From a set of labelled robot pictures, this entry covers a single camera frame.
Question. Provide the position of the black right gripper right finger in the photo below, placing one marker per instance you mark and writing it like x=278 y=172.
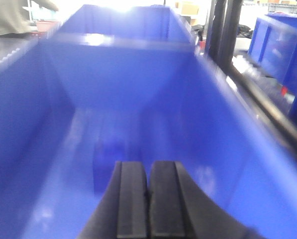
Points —
x=179 y=209

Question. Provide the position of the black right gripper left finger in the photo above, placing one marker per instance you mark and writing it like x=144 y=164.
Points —
x=122 y=212

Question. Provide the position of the far right blue bin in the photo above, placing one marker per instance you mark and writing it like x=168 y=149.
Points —
x=274 y=48

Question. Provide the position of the right blue plastic bin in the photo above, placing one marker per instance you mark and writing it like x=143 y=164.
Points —
x=114 y=86

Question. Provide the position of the person in olive shirt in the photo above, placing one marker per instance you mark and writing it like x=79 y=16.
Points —
x=12 y=22

